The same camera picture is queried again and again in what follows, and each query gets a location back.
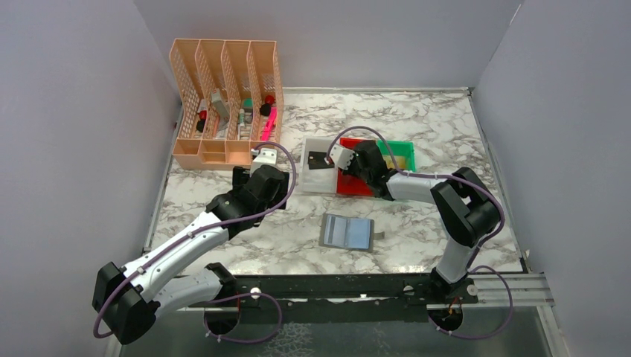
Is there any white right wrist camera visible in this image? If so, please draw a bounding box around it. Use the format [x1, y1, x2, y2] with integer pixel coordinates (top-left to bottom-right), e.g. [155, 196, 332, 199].
[327, 144, 355, 170]

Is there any red black stamp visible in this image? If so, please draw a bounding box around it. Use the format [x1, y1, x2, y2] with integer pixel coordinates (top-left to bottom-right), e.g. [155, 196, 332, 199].
[259, 95, 275, 117]

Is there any grey box in organizer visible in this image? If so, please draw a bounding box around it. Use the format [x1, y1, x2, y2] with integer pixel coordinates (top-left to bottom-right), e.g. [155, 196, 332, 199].
[210, 89, 230, 120]

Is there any peach plastic desk organizer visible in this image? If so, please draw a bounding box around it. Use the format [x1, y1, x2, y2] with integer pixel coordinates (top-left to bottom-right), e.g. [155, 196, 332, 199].
[169, 39, 284, 170]

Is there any pink highlighter pen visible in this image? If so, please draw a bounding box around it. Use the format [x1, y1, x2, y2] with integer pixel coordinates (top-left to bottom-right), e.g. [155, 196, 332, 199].
[260, 106, 278, 141]

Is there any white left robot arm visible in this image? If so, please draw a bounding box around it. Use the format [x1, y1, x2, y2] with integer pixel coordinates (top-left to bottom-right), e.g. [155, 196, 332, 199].
[92, 164, 297, 345]

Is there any white plastic bin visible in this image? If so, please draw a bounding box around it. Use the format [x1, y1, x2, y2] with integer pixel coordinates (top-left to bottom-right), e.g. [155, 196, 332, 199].
[298, 136, 338, 194]

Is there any black mounting rail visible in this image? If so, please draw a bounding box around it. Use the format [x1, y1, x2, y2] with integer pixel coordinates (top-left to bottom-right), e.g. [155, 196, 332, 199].
[155, 273, 478, 329]

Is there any gold card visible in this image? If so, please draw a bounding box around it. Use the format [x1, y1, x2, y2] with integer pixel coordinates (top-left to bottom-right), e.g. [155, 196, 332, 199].
[385, 155, 407, 169]

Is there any green plastic bin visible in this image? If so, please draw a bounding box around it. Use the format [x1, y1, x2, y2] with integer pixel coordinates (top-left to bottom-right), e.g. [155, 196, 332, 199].
[377, 141, 416, 172]

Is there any red plastic bin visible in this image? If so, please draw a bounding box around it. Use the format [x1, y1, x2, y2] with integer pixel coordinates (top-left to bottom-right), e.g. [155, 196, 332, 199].
[336, 138, 376, 197]

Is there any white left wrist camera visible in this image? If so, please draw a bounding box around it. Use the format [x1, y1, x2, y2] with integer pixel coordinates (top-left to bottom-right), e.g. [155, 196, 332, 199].
[250, 147, 278, 174]

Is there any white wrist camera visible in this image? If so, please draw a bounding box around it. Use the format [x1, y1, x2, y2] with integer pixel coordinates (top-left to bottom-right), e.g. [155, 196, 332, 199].
[250, 147, 278, 174]
[327, 144, 355, 170]

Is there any grey metal card holder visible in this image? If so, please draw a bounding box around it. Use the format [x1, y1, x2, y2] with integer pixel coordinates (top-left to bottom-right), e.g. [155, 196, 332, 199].
[318, 213, 385, 252]

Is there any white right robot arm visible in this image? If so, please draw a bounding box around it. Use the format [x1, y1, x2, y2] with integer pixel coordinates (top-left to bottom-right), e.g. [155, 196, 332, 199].
[328, 140, 505, 296]

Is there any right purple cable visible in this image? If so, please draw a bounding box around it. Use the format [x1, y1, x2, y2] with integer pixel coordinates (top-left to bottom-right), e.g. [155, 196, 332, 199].
[326, 126, 515, 341]

